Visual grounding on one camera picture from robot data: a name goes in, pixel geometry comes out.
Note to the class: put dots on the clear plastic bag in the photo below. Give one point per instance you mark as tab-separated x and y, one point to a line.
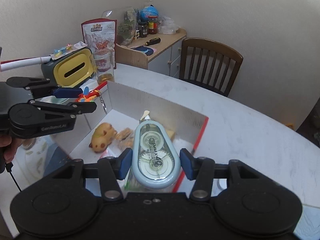
168	25

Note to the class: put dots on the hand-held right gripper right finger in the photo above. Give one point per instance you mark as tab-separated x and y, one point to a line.
187	163

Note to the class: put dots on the black yellow screwdriver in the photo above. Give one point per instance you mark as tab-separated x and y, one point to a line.
151	41

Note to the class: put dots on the blue mouse pad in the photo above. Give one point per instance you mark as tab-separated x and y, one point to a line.
145	50

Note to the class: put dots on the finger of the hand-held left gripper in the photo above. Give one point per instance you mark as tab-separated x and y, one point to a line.
85	107
67	92

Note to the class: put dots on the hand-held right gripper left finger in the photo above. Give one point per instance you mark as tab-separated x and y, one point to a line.
125	162

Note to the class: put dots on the rolled white paper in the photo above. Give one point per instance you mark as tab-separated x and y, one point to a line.
20	63

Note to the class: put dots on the clear glass jar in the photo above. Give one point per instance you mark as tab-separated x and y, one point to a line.
28	145

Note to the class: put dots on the person's left hand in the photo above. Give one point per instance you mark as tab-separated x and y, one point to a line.
10	147

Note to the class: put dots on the yellow spotted mouse toy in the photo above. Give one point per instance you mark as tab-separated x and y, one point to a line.
102	137

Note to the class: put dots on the red cardboard box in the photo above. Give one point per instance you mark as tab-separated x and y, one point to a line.
160	110

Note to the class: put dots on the bagged small plant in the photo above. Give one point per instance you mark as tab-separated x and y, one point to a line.
127	27

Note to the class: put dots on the wooden side cabinet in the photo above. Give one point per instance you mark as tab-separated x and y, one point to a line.
155	50

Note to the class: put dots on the light blue correction tape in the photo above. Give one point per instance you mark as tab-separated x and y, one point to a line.
156	155

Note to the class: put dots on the brown wooden chair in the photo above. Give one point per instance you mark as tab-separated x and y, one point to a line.
210	65

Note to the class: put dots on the biscuit snack packet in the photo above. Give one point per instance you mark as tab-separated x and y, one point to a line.
125	137

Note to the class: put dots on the colourful toy card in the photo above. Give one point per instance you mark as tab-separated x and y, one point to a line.
67	50

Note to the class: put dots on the blue globe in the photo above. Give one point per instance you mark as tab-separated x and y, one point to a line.
149	12

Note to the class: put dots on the red sauce jar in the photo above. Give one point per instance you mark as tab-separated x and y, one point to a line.
153	26

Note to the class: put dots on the yellow green tissue box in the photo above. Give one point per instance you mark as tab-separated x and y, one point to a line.
72	67

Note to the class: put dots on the red white snack bag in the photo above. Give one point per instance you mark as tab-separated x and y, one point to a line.
100	37

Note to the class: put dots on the small puzzle cube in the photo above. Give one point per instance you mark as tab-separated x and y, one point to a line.
136	35

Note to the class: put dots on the printed drinking glass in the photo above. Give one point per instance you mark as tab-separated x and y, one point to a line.
105	67

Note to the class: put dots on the dark sauce jar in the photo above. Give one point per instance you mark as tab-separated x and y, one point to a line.
142	30

